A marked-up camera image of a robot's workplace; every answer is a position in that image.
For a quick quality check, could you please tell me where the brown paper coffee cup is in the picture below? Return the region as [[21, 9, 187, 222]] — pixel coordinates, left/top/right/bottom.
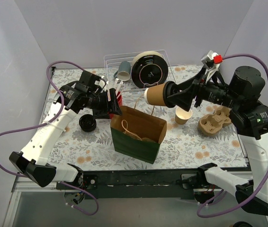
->
[[144, 84, 166, 106]]

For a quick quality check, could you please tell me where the green paper bag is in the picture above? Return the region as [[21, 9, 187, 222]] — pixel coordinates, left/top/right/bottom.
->
[[110, 97, 167, 164]]

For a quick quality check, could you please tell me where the cardboard cup carrier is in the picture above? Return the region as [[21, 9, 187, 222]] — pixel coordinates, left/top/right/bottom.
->
[[198, 106, 232, 137], [123, 131, 155, 142]]

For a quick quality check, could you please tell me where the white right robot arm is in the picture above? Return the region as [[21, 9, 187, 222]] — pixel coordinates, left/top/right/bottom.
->
[[163, 66, 268, 216]]

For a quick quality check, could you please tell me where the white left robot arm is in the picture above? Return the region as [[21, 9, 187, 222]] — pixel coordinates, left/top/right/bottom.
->
[[9, 70, 122, 189]]

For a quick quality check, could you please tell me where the brown paper cup stack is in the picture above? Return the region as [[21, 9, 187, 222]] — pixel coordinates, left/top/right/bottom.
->
[[175, 107, 192, 125]]

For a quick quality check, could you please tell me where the stack of black lids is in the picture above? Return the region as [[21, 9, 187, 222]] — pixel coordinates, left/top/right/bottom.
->
[[79, 114, 97, 132]]

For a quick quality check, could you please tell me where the white wrapped straw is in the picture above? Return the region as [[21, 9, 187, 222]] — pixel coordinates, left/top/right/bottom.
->
[[115, 81, 124, 96]]

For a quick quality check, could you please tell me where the grey ceramic mug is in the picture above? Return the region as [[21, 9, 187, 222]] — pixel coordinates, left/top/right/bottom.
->
[[114, 61, 131, 81]]

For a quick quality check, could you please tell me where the black round plate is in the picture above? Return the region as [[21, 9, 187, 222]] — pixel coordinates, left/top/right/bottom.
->
[[131, 51, 169, 88]]

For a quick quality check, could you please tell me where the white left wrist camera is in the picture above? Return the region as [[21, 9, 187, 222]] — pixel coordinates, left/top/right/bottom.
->
[[95, 76, 108, 90]]

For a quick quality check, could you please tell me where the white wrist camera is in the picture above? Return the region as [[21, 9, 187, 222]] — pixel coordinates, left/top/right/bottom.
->
[[201, 50, 223, 83], [95, 76, 108, 90]]

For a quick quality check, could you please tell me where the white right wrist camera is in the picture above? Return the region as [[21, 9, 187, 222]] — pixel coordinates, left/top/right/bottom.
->
[[201, 50, 223, 83]]

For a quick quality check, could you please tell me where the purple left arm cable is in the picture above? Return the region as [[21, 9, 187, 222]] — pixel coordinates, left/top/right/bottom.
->
[[0, 61, 99, 216]]

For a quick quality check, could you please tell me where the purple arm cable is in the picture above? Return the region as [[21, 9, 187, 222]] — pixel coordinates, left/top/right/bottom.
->
[[0, 61, 99, 216], [197, 53, 268, 218]]

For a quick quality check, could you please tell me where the white wire dish rack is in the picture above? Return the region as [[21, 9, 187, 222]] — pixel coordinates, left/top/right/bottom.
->
[[104, 50, 175, 104]]

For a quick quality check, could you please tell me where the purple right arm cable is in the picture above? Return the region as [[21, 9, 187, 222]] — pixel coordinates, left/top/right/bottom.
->
[[197, 53, 268, 218]]

